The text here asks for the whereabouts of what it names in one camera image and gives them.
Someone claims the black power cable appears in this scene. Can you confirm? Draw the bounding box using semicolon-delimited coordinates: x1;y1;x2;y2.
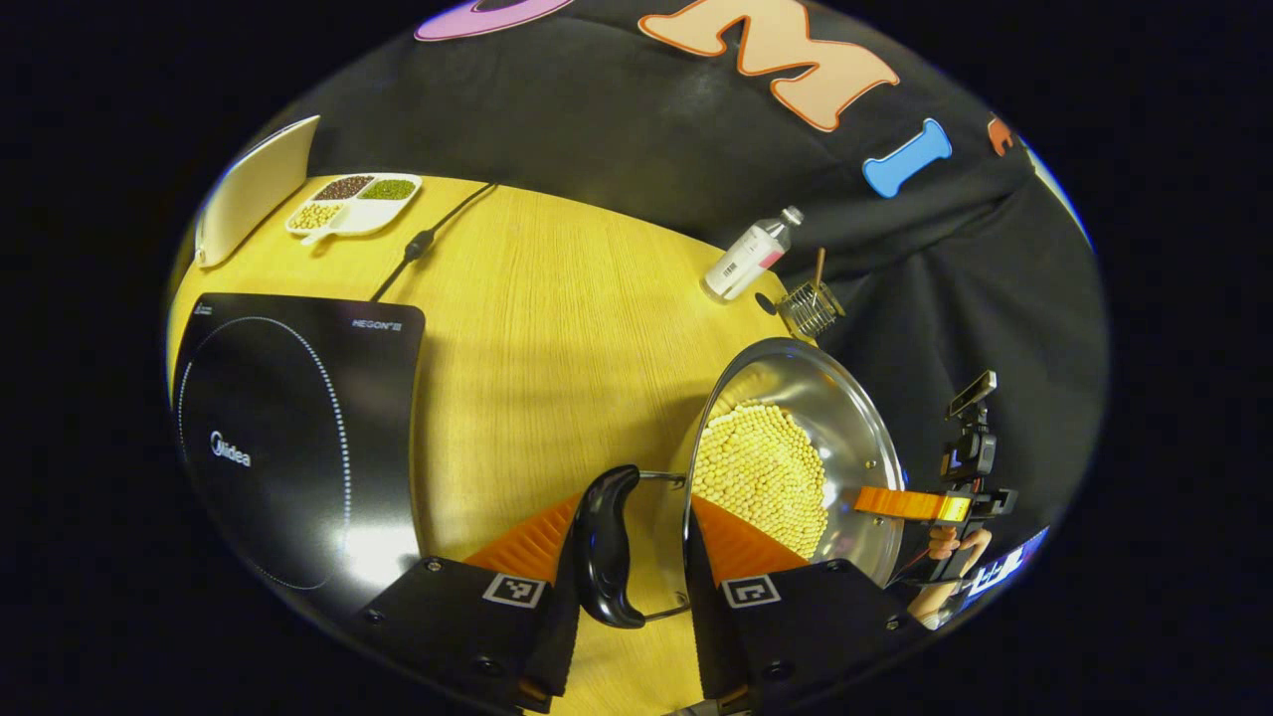
370;182;498;303

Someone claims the stainless steel pot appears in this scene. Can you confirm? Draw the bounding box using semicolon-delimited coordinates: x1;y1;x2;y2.
570;336;908;630

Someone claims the clear bottle with pink label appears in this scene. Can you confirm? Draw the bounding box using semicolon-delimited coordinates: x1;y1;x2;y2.
703;206;806;302

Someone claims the white box appliance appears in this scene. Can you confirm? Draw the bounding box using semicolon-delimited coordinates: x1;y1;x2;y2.
194;114;321;269

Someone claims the black induction cooktop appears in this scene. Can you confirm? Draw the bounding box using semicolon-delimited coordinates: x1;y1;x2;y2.
171;291;427;608

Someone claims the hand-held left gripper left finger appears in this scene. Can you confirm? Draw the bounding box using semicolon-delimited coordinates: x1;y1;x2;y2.
348;492;588;715

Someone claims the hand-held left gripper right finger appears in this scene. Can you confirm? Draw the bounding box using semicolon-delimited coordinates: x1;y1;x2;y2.
684;494;931;702

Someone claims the wire mesh holder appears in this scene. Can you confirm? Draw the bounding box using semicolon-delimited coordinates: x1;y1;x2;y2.
776;281;846;341

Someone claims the white divided bean dish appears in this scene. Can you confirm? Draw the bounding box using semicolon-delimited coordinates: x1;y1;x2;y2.
285;173;424;247

